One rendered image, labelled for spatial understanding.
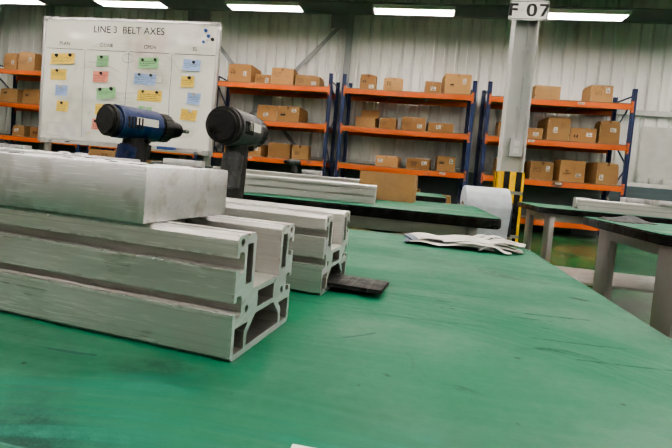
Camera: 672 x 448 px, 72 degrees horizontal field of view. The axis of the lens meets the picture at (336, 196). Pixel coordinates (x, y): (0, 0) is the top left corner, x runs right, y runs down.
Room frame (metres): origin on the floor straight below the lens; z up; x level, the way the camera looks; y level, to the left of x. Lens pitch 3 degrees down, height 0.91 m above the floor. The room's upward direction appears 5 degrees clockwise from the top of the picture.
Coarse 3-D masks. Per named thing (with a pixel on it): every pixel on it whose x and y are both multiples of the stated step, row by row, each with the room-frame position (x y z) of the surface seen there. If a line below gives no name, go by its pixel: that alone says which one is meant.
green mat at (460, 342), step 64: (384, 256) 0.76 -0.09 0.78; (448, 256) 0.81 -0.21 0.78; (512, 256) 0.88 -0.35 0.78; (0, 320) 0.34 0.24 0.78; (320, 320) 0.40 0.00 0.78; (384, 320) 0.42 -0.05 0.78; (448, 320) 0.44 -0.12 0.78; (512, 320) 0.45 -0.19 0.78; (576, 320) 0.47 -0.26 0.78; (640, 320) 0.50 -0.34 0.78; (0, 384) 0.25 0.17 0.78; (64, 384) 0.25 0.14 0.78; (128, 384) 0.26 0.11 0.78; (192, 384) 0.27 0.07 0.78; (256, 384) 0.27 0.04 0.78; (320, 384) 0.28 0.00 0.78; (384, 384) 0.29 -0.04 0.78; (448, 384) 0.30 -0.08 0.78; (512, 384) 0.30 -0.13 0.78; (576, 384) 0.31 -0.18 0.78; (640, 384) 0.32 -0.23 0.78
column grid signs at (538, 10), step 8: (512, 0) 5.78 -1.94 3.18; (520, 0) 5.77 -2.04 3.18; (528, 0) 5.75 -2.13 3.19; (536, 0) 5.74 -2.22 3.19; (544, 0) 5.72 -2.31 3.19; (512, 8) 5.78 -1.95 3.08; (520, 8) 5.76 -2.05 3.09; (528, 8) 5.75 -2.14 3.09; (536, 8) 5.73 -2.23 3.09; (544, 8) 5.72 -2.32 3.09; (512, 16) 5.78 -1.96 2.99; (520, 16) 5.76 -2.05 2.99; (528, 16) 5.75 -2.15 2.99; (536, 16) 5.73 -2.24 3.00; (544, 16) 5.72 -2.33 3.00
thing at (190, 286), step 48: (0, 240) 0.36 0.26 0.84; (48, 240) 0.34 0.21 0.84; (96, 240) 0.34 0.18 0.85; (144, 240) 0.32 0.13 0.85; (192, 240) 0.31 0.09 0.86; (240, 240) 0.30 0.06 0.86; (288, 240) 0.38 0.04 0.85; (0, 288) 0.35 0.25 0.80; (48, 288) 0.34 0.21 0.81; (96, 288) 0.34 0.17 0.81; (144, 288) 0.33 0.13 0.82; (192, 288) 0.31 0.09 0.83; (240, 288) 0.31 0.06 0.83; (288, 288) 0.39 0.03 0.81; (144, 336) 0.32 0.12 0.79; (192, 336) 0.31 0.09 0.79; (240, 336) 0.32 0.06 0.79
